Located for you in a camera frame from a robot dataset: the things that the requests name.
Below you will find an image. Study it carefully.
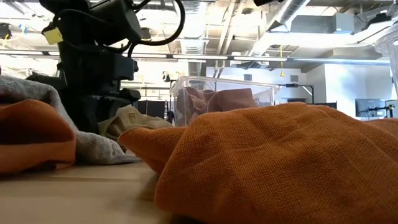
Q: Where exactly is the brown towel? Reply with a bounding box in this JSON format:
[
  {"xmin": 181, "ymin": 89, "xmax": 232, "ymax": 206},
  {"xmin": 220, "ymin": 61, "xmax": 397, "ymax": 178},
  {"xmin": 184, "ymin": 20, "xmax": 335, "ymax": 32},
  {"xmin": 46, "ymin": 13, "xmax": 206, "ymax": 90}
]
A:
[{"xmin": 176, "ymin": 86, "xmax": 259, "ymax": 125}]

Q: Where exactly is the tan towel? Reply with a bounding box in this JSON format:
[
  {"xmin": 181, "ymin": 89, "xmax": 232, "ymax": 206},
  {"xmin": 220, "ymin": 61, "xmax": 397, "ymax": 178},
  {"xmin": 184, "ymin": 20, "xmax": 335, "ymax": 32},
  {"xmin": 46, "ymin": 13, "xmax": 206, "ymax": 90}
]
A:
[{"xmin": 98, "ymin": 104, "xmax": 174, "ymax": 141}]

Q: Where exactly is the clear plastic bin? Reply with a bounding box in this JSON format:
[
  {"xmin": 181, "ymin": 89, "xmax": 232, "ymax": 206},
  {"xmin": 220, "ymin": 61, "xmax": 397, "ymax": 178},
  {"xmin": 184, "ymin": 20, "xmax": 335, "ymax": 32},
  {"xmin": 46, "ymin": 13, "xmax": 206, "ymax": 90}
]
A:
[
  {"xmin": 374, "ymin": 23, "xmax": 398, "ymax": 97},
  {"xmin": 169, "ymin": 75, "xmax": 280, "ymax": 127}
]

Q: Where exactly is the slanted silver ceiling duct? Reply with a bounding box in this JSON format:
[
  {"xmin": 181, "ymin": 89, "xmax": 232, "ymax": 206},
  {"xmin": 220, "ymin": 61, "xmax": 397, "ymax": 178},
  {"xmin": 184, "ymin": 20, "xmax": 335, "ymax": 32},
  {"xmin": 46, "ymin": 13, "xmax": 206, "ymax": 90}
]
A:
[{"xmin": 248, "ymin": 0, "xmax": 312, "ymax": 57}]

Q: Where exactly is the round silver ceiling duct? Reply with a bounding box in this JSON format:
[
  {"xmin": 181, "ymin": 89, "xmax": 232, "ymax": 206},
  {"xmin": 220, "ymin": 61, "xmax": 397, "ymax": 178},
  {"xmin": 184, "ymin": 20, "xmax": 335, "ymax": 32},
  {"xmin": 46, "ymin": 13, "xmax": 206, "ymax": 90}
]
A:
[{"xmin": 178, "ymin": 0, "xmax": 209, "ymax": 77}]

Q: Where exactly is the black frame stand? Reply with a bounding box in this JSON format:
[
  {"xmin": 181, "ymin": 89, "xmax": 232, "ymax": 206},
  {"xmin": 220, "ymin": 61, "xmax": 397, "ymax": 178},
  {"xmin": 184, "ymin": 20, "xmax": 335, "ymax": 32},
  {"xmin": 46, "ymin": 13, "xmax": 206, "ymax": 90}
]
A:
[{"xmin": 276, "ymin": 83, "xmax": 315, "ymax": 106}]

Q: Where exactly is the gray towel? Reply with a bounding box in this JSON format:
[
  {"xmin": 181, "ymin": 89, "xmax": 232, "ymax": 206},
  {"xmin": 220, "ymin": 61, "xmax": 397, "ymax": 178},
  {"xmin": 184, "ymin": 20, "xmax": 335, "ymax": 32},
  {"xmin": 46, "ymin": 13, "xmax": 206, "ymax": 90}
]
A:
[{"xmin": 0, "ymin": 75, "xmax": 141, "ymax": 166}]

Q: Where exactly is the dark distant screen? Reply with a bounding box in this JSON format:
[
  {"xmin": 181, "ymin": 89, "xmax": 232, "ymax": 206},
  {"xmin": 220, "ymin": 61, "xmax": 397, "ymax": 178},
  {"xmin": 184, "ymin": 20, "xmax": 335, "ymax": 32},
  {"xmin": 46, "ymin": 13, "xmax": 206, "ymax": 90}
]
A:
[{"xmin": 133, "ymin": 99, "xmax": 166, "ymax": 119}]

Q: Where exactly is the long ceiling light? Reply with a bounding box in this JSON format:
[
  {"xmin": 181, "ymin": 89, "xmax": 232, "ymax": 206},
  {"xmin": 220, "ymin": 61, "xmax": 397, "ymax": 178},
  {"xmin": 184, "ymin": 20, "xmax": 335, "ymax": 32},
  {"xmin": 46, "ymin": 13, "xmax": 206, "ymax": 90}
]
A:
[
  {"xmin": 136, "ymin": 53, "xmax": 169, "ymax": 60},
  {"xmin": 172, "ymin": 54, "xmax": 229, "ymax": 61},
  {"xmin": 233, "ymin": 55, "xmax": 289, "ymax": 62}
]

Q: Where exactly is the yellow tag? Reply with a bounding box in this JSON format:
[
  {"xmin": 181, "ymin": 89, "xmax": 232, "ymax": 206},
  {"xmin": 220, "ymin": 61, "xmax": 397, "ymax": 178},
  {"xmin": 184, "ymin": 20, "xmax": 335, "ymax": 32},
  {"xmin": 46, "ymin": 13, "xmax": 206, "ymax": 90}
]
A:
[{"xmin": 42, "ymin": 27, "xmax": 64, "ymax": 45}]

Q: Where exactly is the orange towel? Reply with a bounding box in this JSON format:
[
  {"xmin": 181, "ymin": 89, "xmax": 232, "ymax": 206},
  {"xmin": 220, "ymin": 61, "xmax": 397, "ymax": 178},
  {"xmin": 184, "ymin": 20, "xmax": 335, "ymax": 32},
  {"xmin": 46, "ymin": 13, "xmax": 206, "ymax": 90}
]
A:
[
  {"xmin": 118, "ymin": 102, "xmax": 398, "ymax": 224},
  {"xmin": 0, "ymin": 99, "xmax": 77, "ymax": 174}
]

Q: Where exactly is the yellow hanging cord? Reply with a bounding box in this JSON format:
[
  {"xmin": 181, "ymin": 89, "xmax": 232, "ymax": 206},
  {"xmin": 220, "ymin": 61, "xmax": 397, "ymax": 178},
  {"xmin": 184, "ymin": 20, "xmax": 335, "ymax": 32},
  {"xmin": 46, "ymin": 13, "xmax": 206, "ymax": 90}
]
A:
[{"xmin": 279, "ymin": 45, "xmax": 286, "ymax": 78}]

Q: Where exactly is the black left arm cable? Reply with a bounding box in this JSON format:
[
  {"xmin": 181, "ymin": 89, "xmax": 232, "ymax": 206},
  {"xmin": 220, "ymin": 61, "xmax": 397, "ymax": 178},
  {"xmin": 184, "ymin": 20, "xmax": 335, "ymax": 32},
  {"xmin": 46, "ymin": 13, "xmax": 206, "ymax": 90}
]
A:
[{"xmin": 127, "ymin": 0, "xmax": 187, "ymax": 59}]

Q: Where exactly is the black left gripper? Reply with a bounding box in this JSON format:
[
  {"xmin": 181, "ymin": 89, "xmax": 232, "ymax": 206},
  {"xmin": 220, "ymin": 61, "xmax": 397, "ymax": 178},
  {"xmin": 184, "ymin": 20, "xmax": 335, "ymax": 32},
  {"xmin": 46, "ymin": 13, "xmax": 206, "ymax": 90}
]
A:
[{"xmin": 26, "ymin": 40, "xmax": 141, "ymax": 134}]

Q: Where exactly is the black hanging device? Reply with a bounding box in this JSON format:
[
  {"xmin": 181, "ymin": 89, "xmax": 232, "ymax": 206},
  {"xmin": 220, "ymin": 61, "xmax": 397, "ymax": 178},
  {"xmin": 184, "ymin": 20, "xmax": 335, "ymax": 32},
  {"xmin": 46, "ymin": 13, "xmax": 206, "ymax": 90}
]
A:
[{"xmin": 0, "ymin": 22, "xmax": 12, "ymax": 40}]

